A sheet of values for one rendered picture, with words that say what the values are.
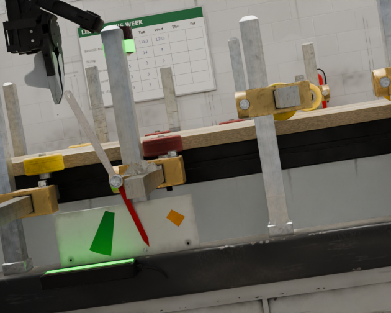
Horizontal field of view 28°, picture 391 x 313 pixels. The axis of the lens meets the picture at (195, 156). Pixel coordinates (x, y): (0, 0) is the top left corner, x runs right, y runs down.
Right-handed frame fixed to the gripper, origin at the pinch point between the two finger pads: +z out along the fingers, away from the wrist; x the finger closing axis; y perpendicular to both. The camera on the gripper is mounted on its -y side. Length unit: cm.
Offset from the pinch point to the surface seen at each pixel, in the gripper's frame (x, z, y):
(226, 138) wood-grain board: -26.6, 12.4, -26.6
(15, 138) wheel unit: -115, 6, 45
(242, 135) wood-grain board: -26.6, 12.2, -30.0
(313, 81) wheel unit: -115, 1, -53
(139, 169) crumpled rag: 10.3, 14.1, -13.6
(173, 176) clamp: -5.3, 17.0, -17.1
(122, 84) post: -6.0, -0.7, -10.2
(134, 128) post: -6.0, 7.4, -11.1
